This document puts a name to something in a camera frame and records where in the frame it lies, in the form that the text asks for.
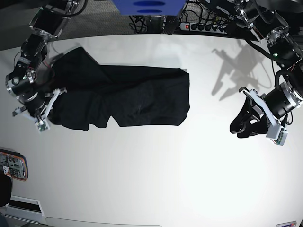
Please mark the black chair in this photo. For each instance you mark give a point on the black chair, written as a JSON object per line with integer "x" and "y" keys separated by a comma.
{"x": 5, "y": 189}

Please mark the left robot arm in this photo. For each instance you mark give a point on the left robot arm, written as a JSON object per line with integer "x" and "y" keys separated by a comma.
{"x": 268, "y": 26}

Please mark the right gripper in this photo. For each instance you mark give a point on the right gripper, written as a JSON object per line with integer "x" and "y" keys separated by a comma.
{"x": 36, "y": 103}

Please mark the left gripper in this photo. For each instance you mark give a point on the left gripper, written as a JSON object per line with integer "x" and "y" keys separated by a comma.
{"x": 248, "y": 121}

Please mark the sticker label card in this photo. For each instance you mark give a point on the sticker label card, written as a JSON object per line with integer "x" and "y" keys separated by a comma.
{"x": 287, "y": 224}

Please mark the blue plastic box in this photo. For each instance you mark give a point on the blue plastic box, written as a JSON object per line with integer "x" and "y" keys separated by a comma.
{"x": 149, "y": 7}

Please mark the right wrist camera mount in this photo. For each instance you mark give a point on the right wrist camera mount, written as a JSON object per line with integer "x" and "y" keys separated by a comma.
{"x": 41, "y": 122}

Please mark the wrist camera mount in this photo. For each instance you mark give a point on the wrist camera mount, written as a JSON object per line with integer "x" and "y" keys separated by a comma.
{"x": 277, "y": 131}
{"x": 41, "y": 122}

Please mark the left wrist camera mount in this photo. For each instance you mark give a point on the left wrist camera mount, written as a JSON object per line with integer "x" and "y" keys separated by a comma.
{"x": 277, "y": 131}

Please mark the black remote control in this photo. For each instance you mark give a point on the black remote control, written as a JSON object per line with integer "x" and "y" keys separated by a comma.
{"x": 170, "y": 25}

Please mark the white power strip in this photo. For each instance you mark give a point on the white power strip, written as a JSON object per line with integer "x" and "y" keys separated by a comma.
{"x": 211, "y": 28}

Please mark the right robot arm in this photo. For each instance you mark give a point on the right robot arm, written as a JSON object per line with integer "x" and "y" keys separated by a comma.
{"x": 46, "y": 26}

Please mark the black T-shirt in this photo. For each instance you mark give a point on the black T-shirt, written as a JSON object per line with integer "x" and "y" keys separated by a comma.
{"x": 131, "y": 95}

